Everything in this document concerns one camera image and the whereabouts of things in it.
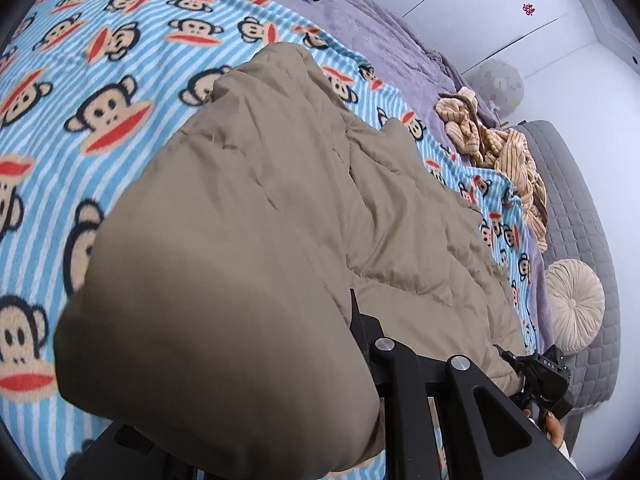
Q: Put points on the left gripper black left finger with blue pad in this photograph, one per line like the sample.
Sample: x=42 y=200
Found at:
x=124 y=453

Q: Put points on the tan puffer jacket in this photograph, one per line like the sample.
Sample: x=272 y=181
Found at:
x=215 y=311

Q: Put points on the purple bed sheet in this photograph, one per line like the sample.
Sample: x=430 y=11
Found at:
x=390 y=45

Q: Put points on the person's right hand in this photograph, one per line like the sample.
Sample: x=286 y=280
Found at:
x=555 y=434

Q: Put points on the grey quilted headboard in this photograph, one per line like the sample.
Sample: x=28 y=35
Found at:
x=575 y=231

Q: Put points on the blue monkey print blanket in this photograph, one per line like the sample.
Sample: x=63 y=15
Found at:
x=72 y=110

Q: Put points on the round beige pleated cushion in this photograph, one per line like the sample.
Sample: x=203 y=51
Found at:
x=576 y=301

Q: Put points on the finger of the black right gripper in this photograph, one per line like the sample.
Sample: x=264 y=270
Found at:
x=507 y=359

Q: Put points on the white wardrobe doors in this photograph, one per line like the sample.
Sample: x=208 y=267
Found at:
x=528 y=34

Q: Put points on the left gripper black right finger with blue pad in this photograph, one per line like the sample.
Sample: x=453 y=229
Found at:
x=448 y=419

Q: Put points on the beige striped fleece garment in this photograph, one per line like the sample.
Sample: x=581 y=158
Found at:
x=503 y=150

